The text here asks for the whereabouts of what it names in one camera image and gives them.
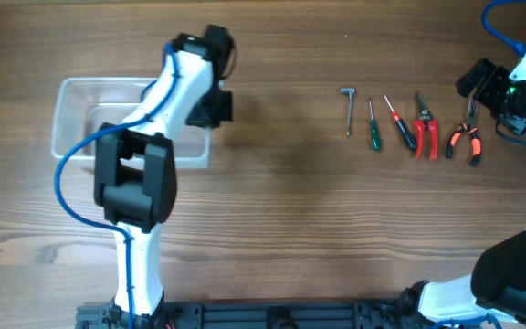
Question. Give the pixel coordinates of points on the clear plastic container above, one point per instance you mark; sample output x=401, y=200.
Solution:
x=84, y=104

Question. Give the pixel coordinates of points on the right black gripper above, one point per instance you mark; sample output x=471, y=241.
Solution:
x=497, y=76

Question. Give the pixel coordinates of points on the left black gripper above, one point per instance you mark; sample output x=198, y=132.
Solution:
x=215, y=119

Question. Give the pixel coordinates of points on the green handled screwdriver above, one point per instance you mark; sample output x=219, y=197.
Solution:
x=375, y=136

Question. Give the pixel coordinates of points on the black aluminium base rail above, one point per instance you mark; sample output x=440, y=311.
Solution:
x=363, y=314

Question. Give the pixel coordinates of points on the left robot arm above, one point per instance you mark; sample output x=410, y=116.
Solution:
x=135, y=176

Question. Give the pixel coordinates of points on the red handled pruning shears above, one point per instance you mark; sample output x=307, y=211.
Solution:
x=424, y=123

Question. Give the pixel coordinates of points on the red and black screwdriver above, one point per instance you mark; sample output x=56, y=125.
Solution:
x=407, y=137

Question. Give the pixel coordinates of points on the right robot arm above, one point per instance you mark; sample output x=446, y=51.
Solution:
x=495, y=291

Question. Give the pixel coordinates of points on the small metal socket wrench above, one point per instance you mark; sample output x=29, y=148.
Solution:
x=349, y=92

